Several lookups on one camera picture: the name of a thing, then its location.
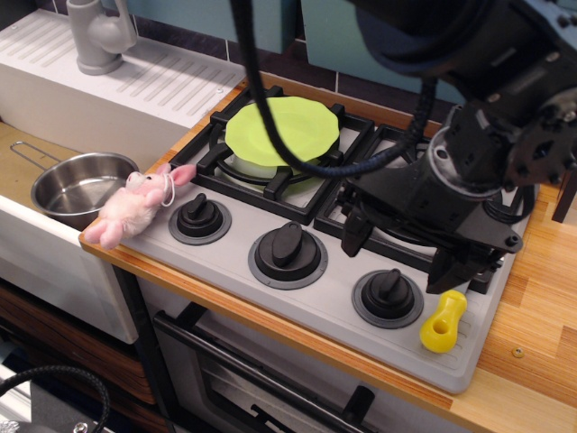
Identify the middle black stove knob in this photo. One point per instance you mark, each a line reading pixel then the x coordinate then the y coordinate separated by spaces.
pixel 288 258

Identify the grey toy stove top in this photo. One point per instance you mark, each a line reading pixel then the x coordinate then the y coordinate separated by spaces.
pixel 326 306

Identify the left black burner grate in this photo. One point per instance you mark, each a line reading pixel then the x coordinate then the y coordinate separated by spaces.
pixel 281 190

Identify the pink plush bunny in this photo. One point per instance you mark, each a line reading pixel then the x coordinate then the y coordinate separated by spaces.
pixel 132 208

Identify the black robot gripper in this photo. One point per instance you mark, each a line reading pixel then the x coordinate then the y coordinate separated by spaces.
pixel 414 200

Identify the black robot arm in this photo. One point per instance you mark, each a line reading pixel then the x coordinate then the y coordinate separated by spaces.
pixel 514 62

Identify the green plastic plate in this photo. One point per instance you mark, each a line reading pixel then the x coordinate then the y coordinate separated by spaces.
pixel 308 129

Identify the left black stove knob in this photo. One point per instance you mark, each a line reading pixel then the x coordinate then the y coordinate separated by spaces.
pixel 200 221

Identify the grey toy faucet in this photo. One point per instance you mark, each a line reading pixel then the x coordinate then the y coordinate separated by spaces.
pixel 100 39

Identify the black burner grate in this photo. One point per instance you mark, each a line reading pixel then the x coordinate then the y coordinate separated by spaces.
pixel 281 190
pixel 387 135

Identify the white toy sink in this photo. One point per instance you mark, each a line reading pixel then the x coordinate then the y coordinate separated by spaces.
pixel 140 110

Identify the right black stove knob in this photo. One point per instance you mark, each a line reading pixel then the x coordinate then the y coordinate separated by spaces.
pixel 387 299

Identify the right black burner grate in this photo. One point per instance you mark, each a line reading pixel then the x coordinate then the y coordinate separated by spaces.
pixel 387 135

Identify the toy oven door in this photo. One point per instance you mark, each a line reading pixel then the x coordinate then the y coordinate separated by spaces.
pixel 270 387

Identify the yellow handled toy knife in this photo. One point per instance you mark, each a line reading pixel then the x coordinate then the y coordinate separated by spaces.
pixel 439 332

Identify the black stove knob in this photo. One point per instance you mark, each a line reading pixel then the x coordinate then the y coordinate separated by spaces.
pixel 288 258
pixel 200 221
pixel 387 299

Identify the small steel saucepan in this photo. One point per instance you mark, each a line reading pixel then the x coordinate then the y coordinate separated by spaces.
pixel 72 191

